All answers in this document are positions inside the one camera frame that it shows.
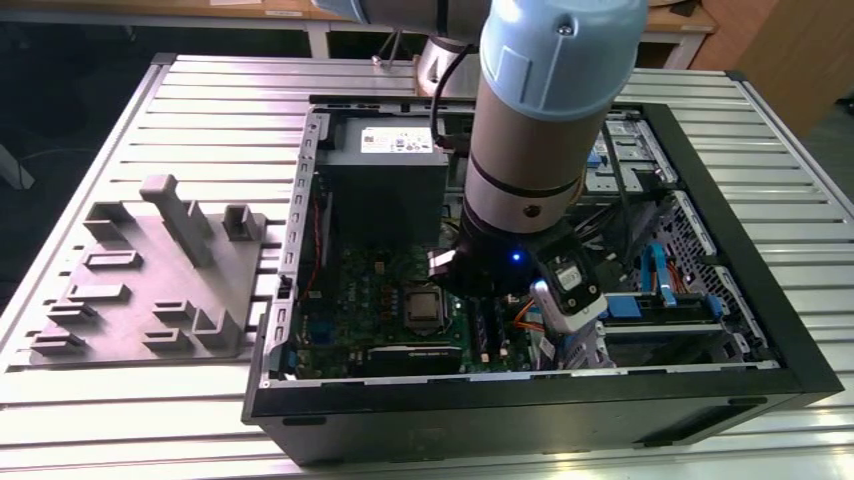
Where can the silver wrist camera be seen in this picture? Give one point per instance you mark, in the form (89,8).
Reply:
(568,280)

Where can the green motherboard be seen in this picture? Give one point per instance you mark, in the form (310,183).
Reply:
(368,310)

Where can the metal drive cage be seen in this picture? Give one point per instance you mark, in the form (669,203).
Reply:
(641,150)

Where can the wooden cabinet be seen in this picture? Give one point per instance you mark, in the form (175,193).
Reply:
(788,50)

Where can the metal disk bay cage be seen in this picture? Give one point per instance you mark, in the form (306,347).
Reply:
(594,350)

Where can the hard disk in blue carrier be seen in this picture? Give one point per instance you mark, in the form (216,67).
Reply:
(628,306)

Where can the black open PC case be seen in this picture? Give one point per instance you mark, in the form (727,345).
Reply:
(534,420)

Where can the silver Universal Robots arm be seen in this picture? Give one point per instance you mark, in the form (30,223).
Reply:
(541,150)

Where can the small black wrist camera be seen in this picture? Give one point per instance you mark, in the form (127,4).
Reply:
(442,264)

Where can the grey chair leg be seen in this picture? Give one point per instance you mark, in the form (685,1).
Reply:
(17,170)

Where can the wooden desk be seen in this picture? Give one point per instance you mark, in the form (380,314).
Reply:
(675,20)

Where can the black graphics card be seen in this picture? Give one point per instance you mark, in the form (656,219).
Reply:
(414,360)

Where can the blue plastic drive carrier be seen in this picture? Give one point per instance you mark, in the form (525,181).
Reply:
(594,160)

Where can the grey power supply unit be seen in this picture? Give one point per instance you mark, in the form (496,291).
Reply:
(381,200)

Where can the silver CPU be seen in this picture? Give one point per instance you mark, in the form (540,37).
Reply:
(426,306)

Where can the CPU socket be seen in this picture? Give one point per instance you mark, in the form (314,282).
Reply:
(428,283)

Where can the grey plastic part rack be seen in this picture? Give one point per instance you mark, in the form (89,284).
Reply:
(154,280)

